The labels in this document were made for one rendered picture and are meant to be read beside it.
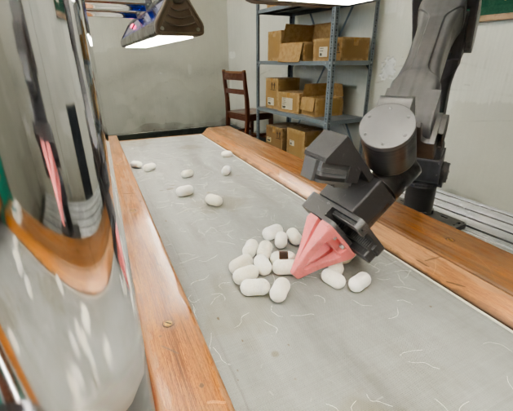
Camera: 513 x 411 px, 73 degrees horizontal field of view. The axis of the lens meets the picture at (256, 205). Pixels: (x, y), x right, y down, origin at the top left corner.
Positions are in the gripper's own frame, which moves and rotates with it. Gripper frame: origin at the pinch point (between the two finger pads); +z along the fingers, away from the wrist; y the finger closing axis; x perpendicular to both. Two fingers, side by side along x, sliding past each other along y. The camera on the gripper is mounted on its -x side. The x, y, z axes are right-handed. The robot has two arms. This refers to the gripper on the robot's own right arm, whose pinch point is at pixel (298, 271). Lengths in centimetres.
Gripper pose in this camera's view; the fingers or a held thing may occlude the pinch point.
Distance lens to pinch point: 44.6
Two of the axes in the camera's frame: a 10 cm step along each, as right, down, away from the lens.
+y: 4.2, 3.6, -8.3
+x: 5.9, 5.9, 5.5
